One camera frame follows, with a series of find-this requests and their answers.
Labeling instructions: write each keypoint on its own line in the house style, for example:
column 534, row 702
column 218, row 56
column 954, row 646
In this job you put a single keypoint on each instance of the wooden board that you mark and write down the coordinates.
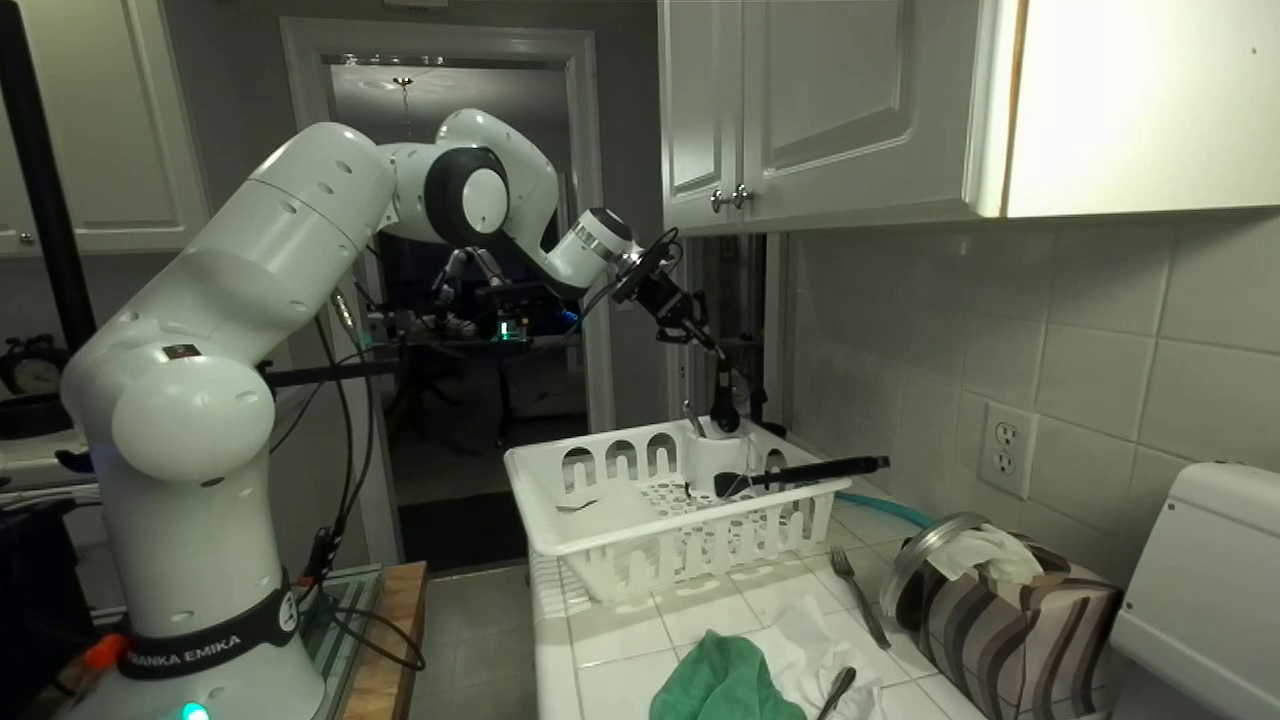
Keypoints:
column 394, row 643

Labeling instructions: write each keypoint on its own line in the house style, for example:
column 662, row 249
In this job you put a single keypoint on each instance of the pale green mat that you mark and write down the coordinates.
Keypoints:
column 344, row 622

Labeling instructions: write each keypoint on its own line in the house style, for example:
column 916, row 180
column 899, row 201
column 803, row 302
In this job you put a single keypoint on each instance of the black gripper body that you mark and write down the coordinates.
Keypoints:
column 680, row 302

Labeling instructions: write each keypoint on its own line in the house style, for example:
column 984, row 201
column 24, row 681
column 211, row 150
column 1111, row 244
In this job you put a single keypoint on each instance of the metal cabinet knob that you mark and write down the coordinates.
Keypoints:
column 747, row 201
column 721, row 201

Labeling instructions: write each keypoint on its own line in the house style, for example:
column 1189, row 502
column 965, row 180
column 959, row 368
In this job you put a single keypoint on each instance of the white crumpled cloth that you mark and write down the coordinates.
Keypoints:
column 805, row 643

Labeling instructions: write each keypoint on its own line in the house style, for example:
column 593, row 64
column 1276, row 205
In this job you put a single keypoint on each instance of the black plastic spoon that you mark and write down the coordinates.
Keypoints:
column 727, row 406

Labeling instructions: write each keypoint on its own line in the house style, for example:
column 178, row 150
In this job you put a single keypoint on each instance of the metal fork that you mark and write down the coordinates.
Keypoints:
column 860, row 603

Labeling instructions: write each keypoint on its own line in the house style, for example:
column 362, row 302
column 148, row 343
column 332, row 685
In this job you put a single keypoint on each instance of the white wall outlet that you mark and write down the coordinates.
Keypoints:
column 1009, row 451

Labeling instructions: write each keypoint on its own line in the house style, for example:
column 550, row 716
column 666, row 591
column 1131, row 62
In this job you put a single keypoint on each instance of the white wall cabinet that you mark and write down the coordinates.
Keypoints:
column 865, row 95

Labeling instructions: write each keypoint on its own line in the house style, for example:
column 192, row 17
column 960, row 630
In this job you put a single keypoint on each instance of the white plastic dish rack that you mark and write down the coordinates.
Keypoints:
column 601, row 512

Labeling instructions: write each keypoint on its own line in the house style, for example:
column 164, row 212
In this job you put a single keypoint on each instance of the black vertical pole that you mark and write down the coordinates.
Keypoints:
column 45, row 184

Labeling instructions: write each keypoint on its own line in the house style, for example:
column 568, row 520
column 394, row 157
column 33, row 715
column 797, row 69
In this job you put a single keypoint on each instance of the metal pot lid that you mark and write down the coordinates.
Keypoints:
column 948, row 541

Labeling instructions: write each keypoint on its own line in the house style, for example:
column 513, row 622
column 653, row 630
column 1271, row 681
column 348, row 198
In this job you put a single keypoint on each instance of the green cloth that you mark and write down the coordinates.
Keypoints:
column 721, row 681

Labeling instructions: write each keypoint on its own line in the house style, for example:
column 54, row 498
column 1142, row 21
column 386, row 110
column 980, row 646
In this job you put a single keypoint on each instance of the white countertop appliance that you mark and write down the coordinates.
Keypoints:
column 1203, row 586

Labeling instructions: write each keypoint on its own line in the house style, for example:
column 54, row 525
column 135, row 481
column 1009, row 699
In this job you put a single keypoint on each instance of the cluttered dark dining table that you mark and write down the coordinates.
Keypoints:
column 464, row 332

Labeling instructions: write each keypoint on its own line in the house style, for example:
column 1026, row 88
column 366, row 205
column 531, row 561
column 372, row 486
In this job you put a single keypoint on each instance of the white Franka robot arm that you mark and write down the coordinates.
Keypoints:
column 200, row 400

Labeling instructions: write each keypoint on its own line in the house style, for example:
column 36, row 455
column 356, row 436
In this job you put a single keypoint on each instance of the striped dish towel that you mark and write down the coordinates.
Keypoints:
column 1000, row 646

